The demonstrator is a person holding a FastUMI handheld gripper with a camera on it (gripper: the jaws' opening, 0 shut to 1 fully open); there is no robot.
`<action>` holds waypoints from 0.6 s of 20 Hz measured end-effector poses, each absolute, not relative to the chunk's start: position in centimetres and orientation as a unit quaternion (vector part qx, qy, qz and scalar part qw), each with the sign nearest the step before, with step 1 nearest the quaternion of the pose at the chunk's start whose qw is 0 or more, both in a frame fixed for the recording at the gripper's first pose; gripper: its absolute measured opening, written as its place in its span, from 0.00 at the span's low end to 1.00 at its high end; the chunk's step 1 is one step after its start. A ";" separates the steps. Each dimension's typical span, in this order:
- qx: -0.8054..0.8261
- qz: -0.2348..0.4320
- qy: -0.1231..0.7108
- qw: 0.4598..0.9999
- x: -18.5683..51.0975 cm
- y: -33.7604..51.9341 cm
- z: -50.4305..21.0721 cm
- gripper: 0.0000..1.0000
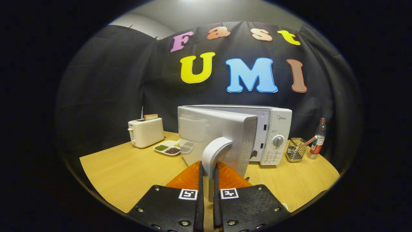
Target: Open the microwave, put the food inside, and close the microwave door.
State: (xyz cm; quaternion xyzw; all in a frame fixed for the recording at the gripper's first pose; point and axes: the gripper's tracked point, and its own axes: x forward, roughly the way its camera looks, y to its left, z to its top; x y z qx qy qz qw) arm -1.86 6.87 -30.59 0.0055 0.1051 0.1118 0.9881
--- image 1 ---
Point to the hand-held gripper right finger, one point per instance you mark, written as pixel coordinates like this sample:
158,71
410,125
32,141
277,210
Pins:
217,209

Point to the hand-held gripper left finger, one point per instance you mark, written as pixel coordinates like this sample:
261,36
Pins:
201,206

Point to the white microwave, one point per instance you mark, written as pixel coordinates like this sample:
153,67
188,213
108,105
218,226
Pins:
225,129

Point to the white divided dish with beans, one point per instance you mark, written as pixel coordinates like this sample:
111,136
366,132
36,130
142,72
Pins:
167,144

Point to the cream toaster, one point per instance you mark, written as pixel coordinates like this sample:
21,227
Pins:
146,133

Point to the toast bread slice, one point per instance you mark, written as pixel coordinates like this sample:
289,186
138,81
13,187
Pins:
150,117

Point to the red striped straw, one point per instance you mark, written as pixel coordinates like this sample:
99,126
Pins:
310,140

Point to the clear plastic bottle red label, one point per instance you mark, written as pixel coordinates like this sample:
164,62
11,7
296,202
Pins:
318,141

